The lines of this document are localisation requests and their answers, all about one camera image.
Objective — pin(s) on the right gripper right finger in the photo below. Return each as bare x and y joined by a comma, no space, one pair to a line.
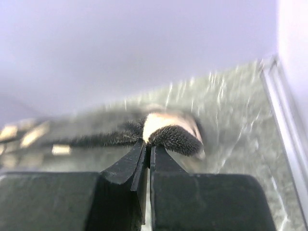
182,201

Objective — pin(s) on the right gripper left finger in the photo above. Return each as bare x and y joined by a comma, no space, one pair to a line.
110,200

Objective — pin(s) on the black pillowcase with tan flowers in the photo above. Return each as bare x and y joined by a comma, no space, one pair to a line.
175,129

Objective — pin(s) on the side aluminium rail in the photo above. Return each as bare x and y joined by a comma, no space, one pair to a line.
290,126

